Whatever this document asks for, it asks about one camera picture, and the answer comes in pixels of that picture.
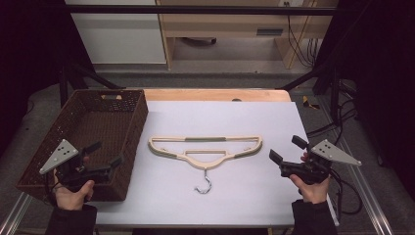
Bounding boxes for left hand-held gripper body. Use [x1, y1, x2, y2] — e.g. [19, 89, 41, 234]
[38, 138, 114, 194]

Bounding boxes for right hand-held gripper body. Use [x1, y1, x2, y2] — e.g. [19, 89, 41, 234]
[279, 139, 362, 186]

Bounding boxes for beige plastic clothes hanger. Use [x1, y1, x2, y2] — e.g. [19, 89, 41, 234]
[148, 134, 264, 195]

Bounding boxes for person's left hand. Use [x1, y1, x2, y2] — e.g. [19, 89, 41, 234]
[52, 175, 96, 212]

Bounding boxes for person's right hand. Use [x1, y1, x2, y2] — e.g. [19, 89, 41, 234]
[289, 173, 331, 206]

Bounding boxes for brown wicker basket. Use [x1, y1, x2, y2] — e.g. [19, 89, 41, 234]
[15, 88, 150, 203]

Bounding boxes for yellow and black tool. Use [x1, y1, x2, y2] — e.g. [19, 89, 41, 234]
[301, 95, 321, 111]

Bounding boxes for white table mat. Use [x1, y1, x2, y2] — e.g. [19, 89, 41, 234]
[87, 100, 341, 227]

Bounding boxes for black curtain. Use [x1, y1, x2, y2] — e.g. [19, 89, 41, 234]
[312, 0, 415, 199]
[0, 0, 96, 158]

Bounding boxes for wooden table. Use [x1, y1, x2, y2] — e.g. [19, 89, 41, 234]
[142, 88, 292, 103]

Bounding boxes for white cabinet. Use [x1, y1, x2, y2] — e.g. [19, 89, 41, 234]
[65, 0, 167, 65]

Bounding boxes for light wooden desk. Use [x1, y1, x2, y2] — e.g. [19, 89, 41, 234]
[156, 0, 339, 71]

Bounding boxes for black floor cables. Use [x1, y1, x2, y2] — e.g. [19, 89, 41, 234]
[305, 79, 360, 140]

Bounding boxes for aluminium rail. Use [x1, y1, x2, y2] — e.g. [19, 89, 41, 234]
[0, 191, 33, 235]
[317, 97, 394, 235]

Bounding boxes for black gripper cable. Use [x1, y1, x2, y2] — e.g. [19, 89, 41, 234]
[328, 167, 364, 216]

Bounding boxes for black frame strut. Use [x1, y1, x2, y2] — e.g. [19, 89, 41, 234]
[277, 62, 341, 121]
[58, 62, 126, 107]

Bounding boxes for black desk cables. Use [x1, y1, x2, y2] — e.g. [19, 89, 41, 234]
[283, 1, 320, 69]

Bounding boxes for black horizontal frame bar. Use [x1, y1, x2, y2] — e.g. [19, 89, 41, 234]
[65, 4, 341, 17]

